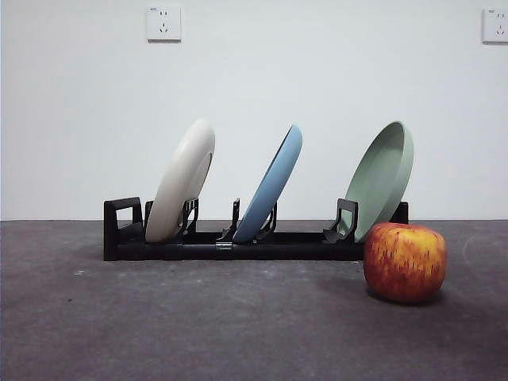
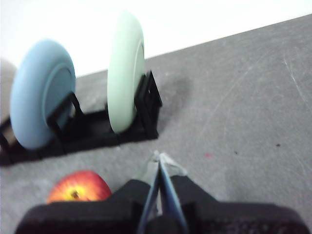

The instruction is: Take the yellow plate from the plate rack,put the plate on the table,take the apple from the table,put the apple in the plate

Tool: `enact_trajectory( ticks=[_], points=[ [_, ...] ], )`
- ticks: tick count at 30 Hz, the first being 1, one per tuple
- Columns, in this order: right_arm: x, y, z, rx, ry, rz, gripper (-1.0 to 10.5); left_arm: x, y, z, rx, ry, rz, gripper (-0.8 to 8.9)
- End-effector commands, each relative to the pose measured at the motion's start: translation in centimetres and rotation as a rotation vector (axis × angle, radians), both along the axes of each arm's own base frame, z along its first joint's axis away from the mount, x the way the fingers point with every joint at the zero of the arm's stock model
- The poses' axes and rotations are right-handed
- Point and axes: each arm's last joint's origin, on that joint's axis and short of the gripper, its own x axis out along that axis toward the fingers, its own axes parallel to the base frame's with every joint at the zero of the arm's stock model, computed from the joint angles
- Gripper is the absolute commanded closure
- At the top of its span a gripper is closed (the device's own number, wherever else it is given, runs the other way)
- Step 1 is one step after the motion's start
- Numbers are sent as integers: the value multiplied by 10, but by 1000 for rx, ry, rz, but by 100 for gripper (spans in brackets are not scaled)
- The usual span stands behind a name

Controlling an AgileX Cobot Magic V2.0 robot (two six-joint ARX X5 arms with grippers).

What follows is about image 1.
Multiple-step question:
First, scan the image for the cream round plate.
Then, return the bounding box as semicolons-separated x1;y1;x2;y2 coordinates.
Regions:
144;117;217;243

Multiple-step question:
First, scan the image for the black plate rack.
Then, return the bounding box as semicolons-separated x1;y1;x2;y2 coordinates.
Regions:
103;196;410;262

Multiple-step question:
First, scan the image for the red yellow apple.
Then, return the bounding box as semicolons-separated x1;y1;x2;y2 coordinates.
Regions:
363;221;448;305

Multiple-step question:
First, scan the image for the white wall socket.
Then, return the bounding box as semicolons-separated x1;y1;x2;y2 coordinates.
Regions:
482;7;508;44
146;6;183;43

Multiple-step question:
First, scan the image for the green round plate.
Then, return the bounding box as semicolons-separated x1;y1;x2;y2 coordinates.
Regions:
343;121;415;244

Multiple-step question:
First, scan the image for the blue round plate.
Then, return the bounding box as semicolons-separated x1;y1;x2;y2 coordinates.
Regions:
232;124;303;244

